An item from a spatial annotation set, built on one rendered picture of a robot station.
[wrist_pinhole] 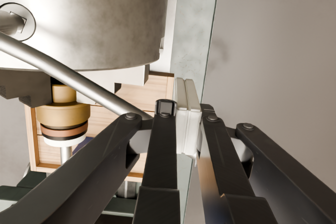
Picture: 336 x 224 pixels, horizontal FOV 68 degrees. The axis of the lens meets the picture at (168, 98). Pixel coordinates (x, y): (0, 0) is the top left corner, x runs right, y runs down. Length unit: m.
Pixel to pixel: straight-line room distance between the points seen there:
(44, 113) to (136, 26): 0.21
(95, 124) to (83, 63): 0.41
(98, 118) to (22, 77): 0.32
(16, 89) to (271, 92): 1.44
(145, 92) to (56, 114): 0.26
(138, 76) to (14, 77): 0.16
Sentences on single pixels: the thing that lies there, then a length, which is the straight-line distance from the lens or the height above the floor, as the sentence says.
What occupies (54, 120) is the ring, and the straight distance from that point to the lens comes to 0.42.
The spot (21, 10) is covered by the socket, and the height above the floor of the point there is 1.23.
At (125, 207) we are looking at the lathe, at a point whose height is 0.90.
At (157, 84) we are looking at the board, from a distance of 0.60.
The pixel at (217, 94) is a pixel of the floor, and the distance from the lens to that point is 1.56.
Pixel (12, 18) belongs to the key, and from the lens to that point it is 0.24.
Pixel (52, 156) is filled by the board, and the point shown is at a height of 0.89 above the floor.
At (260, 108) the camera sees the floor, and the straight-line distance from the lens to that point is 1.65.
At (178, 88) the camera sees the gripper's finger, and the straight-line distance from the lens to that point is 0.18.
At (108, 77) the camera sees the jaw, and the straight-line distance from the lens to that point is 0.38.
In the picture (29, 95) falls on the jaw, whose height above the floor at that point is 1.14.
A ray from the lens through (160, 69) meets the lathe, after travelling 0.61.
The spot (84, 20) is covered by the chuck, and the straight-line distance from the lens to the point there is 0.27.
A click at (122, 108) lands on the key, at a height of 1.30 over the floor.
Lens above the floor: 1.46
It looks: 71 degrees down
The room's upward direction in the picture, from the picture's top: 173 degrees counter-clockwise
